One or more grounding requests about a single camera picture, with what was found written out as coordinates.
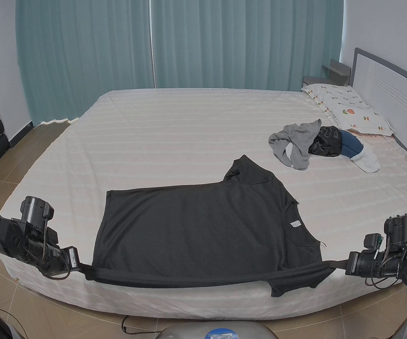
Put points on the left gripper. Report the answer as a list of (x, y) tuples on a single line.
[(60, 263)]

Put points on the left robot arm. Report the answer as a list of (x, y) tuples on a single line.
[(11, 238)]

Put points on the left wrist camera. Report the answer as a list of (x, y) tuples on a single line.
[(52, 238)]

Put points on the white printed pillow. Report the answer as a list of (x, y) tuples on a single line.
[(348, 108)]

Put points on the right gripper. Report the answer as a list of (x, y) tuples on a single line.
[(364, 264)]

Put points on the black shiny garment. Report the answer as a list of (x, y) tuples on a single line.
[(327, 143)]

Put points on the grey garment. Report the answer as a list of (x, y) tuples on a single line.
[(295, 136)]

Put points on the grey bedside table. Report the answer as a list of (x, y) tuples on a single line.
[(337, 67)]

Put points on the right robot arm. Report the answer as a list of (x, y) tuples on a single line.
[(397, 228)]

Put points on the bed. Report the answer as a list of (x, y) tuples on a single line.
[(171, 136)]

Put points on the blue-green curtain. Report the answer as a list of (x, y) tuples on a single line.
[(83, 30), (253, 30)]

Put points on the white garment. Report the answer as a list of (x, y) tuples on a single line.
[(367, 162)]

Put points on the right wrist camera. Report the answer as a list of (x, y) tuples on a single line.
[(372, 241)]

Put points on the dark blue garment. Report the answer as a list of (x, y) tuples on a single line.
[(352, 145)]

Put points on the black T-shirt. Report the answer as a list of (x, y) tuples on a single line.
[(196, 224)]

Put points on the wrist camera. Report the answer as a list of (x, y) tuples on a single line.
[(372, 241), (52, 238)]

